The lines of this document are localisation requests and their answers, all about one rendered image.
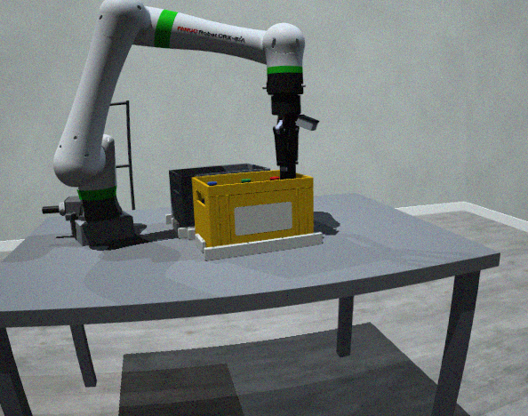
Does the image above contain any yellow plastic crate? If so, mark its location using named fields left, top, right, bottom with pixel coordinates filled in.
left=194, top=170, right=314, bottom=247

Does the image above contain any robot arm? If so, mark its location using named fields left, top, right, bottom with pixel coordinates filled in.
left=42, top=0, right=306, bottom=221

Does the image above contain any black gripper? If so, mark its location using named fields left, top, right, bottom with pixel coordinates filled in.
left=271, top=95, right=301, bottom=180

